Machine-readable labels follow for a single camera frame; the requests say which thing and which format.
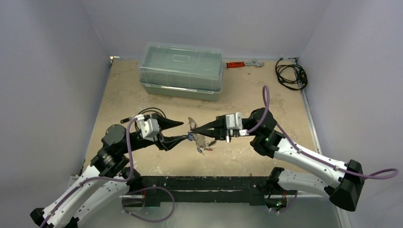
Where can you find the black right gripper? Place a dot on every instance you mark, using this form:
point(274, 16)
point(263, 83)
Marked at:
point(222, 128)

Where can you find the red handled adjustable wrench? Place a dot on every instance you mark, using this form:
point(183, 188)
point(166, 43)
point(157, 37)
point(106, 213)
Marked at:
point(253, 62)

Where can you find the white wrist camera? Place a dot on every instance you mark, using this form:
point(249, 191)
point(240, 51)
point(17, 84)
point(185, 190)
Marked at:
point(234, 125)
point(149, 126)

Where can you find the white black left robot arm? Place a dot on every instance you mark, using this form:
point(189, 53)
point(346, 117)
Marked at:
point(109, 173)

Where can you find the green clear-lid storage box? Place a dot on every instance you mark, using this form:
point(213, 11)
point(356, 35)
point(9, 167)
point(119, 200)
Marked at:
point(185, 71)

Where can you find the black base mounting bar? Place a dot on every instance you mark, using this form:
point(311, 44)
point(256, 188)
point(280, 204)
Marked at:
point(151, 191)

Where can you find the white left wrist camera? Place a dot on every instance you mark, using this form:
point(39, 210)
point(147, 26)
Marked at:
point(149, 126)

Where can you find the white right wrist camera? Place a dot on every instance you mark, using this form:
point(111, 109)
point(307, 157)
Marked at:
point(234, 125)

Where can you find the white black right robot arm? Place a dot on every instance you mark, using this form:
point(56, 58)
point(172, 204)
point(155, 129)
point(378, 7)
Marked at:
point(341, 181)

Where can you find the metal keyring plate with keys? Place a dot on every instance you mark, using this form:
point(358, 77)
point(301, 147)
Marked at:
point(201, 143)

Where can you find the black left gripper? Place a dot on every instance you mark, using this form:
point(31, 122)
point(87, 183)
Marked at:
point(167, 142)

